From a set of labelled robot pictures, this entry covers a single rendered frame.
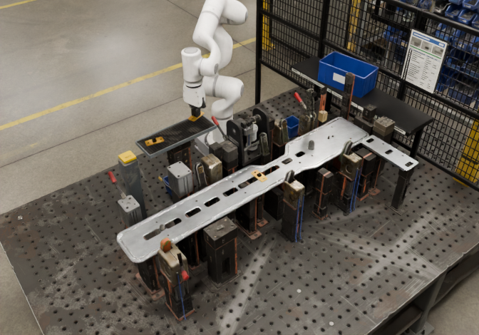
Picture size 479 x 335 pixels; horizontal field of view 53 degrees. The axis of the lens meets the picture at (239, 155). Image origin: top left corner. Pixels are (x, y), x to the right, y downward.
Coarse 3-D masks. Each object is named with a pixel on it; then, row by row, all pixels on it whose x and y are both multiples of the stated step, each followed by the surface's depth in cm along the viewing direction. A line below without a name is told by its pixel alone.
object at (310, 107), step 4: (308, 92) 244; (312, 92) 245; (308, 96) 246; (312, 96) 247; (308, 100) 247; (312, 100) 249; (308, 104) 248; (312, 104) 250; (308, 108) 250; (312, 108) 251; (308, 112) 251; (312, 112) 252
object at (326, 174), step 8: (320, 176) 231; (328, 176) 228; (320, 184) 233; (328, 184) 230; (320, 192) 237; (328, 192) 234; (320, 200) 240; (320, 208) 242; (320, 216) 245; (328, 216) 247
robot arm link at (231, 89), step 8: (224, 80) 253; (232, 80) 253; (216, 88) 254; (224, 88) 253; (232, 88) 252; (240, 88) 253; (216, 96) 258; (224, 96) 255; (232, 96) 253; (240, 96) 256; (216, 104) 265; (224, 104) 261; (232, 104) 258; (216, 112) 264; (224, 112) 263; (232, 112) 269
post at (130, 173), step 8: (120, 160) 215; (136, 160) 215; (120, 168) 218; (128, 168) 214; (136, 168) 217; (128, 176) 216; (136, 176) 219; (128, 184) 219; (136, 184) 223; (128, 192) 226; (136, 192) 225; (136, 200) 228; (144, 208) 234; (144, 216) 237
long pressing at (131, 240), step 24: (336, 120) 261; (288, 144) 245; (336, 144) 245; (264, 168) 231; (288, 168) 231; (312, 168) 232; (216, 192) 219; (240, 192) 218; (264, 192) 220; (168, 216) 208; (192, 216) 207; (216, 216) 208; (120, 240) 198; (144, 240) 197
